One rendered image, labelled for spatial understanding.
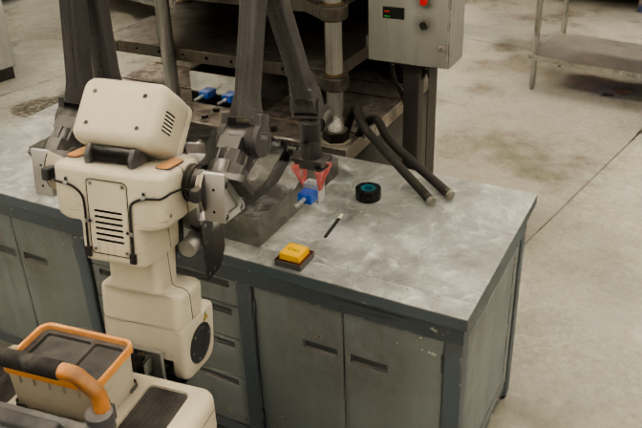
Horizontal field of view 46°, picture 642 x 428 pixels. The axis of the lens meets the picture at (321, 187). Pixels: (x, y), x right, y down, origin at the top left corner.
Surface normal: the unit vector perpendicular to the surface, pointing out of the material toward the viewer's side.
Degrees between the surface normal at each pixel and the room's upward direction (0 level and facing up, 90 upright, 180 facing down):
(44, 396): 92
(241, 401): 90
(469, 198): 0
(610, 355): 0
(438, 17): 90
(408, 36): 90
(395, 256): 0
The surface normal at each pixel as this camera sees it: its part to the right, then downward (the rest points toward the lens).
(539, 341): -0.02, -0.88
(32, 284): -0.46, 0.43
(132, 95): -0.27, -0.27
